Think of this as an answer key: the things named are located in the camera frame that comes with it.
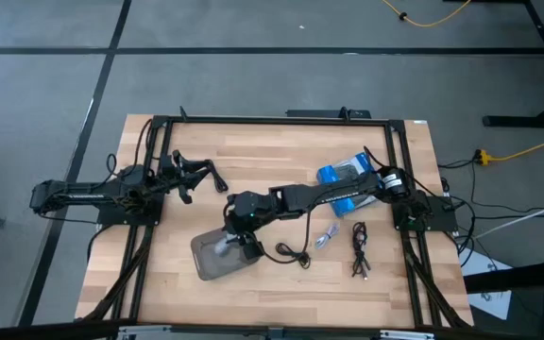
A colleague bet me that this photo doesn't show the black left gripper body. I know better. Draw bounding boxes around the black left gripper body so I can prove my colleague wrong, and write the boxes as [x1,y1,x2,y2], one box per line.
[157,151,194,206]

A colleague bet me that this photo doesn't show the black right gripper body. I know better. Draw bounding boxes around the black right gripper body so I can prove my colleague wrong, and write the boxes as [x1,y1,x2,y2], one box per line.
[225,190,281,235]

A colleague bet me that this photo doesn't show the grey USB-C cable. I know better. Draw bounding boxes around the grey USB-C cable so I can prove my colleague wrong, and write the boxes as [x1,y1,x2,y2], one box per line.
[212,234,238,259]

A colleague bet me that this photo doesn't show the grey plastic tray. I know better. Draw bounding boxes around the grey plastic tray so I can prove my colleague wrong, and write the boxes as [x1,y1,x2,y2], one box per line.
[190,226,264,282]

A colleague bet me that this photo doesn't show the white paper sheet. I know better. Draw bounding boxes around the white paper sheet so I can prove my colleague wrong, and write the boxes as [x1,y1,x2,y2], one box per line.
[459,246,515,322]

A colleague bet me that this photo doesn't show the dark cabinet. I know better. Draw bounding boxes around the dark cabinet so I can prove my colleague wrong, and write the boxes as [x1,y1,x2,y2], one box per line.
[463,257,544,340]

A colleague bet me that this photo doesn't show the black looped USB-C cable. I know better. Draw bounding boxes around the black looped USB-C cable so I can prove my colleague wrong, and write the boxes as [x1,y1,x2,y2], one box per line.
[207,159,230,195]

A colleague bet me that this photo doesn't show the black coiled USB-C cable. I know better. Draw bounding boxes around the black coiled USB-C cable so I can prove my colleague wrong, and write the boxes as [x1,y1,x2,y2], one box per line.
[275,241,313,270]

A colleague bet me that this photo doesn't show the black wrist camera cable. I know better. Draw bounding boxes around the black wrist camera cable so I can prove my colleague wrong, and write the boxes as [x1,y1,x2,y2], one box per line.
[246,207,314,265]

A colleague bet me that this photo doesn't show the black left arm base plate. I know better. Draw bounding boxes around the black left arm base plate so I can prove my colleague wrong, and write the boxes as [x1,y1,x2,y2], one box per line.
[95,195,165,227]

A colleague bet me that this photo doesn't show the silver braided USB-C cable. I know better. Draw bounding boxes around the silver braided USB-C cable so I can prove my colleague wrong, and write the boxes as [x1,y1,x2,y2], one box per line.
[314,222,342,250]

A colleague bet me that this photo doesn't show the blue plastic cable package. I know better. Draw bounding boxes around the blue plastic cable package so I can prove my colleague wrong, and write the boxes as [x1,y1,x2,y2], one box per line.
[315,151,383,219]

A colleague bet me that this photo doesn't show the black aluminium table frame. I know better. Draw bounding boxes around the black aluminium table frame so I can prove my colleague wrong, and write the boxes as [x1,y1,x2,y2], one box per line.
[76,106,474,332]

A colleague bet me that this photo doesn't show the black long bundled USB-C cable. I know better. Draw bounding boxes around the black long bundled USB-C cable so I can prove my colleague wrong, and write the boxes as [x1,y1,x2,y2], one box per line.
[349,221,373,281]

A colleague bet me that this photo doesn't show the black cable bundle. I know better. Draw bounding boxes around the black cable bundle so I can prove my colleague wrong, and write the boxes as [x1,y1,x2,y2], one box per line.
[81,223,156,323]
[399,229,472,330]

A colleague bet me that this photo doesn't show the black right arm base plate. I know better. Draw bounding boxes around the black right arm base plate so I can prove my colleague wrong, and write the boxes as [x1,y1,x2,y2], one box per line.
[391,192,458,233]

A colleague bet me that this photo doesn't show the black floor cables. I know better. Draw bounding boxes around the black floor cables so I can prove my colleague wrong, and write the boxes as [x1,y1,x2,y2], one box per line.
[436,158,544,268]

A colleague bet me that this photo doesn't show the yellow extension cord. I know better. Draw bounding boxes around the yellow extension cord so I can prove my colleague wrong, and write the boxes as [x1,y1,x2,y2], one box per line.
[473,130,544,167]

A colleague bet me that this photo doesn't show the yellow floor cable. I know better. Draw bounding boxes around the yellow floor cable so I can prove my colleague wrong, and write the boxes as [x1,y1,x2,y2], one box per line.
[379,0,473,28]

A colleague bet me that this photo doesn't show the white floor cable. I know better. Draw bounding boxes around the white floor cable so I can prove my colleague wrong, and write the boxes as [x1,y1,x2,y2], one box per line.
[473,194,544,240]

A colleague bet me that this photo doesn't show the black desk leg frame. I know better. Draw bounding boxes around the black desk leg frame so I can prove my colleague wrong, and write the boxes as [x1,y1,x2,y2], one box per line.
[443,0,544,130]

